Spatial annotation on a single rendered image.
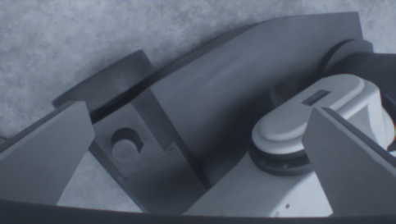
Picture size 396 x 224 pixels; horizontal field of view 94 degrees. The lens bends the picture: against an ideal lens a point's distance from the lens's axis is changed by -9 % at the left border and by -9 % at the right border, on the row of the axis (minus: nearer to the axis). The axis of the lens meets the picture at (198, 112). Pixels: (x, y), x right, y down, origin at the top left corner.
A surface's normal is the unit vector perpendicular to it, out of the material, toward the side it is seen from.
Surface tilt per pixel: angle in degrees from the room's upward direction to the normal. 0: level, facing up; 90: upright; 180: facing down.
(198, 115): 0
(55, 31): 0
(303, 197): 2
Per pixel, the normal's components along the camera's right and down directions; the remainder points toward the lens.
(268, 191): -0.46, -0.81
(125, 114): 0.25, 0.27
